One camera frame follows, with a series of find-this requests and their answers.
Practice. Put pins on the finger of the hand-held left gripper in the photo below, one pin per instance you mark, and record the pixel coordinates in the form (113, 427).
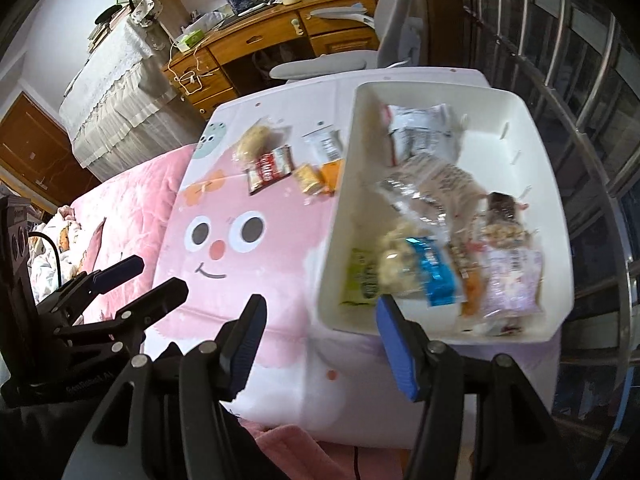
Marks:
(160, 295)
(117, 270)

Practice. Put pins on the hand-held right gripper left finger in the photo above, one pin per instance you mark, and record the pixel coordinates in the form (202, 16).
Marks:
(245, 350)

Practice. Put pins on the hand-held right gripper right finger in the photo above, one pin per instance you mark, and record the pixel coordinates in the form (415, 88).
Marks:
(397, 350)

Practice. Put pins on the small green snack packet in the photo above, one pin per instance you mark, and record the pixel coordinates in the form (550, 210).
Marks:
(362, 275)

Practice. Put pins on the blue snack packet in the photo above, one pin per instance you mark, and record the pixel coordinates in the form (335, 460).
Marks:
(436, 270)

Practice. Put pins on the pale pastry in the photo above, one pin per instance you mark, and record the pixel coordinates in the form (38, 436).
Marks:
(397, 260)
(255, 142)

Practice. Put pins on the clear purple labelled packet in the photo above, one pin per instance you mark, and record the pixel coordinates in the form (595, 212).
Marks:
(515, 277)

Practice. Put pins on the bread pack with brown label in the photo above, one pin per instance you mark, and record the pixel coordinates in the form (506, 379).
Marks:
(435, 185)

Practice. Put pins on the dark brown snack packet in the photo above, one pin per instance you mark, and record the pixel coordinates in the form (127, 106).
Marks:
(502, 206)

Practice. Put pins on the silver white packet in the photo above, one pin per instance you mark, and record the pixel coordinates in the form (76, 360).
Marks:
(420, 127)

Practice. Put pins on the white plastic bin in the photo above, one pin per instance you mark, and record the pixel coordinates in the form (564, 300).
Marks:
(500, 110)

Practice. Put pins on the pink blanket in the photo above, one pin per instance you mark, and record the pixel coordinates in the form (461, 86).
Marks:
(125, 200)

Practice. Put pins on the white orange printed cloth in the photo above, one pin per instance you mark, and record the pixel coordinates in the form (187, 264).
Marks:
(45, 260)

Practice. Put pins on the white cartoon folding table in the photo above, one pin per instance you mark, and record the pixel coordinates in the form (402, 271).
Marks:
(280, 240)

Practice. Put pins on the pink garment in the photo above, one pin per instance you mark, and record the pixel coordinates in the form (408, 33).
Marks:
(300, 455)

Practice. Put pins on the wooden door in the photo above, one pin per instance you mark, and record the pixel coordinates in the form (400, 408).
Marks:
(35, 145)

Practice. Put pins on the red and white snack packet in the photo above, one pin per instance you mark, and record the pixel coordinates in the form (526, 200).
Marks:
(268, 170)

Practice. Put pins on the small yellow snack packet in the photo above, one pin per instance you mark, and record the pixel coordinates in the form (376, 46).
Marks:
(308, 180)

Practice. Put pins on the orange snack packet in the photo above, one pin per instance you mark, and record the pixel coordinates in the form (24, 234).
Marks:
(334, 172)

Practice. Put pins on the small white black packet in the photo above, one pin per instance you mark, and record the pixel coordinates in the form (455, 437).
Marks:
(323, 143)

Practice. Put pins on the green tissue box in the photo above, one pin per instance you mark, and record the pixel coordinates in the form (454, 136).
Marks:
(190, 40)

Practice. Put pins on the black round object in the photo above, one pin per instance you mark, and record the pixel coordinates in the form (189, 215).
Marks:
(111, 13)

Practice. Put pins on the floral cloth bag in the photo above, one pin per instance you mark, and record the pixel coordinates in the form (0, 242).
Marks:
(145, 12)

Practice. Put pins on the wooden desk with drawers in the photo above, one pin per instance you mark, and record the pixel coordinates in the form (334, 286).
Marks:
(250, 42)

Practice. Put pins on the white plastic bag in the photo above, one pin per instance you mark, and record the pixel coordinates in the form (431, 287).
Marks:
(205, 21)

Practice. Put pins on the stainless steel window railing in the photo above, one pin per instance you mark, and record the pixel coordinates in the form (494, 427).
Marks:
(597, 170)

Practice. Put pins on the grey office chair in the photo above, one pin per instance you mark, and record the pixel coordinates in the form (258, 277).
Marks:
(400, 10)

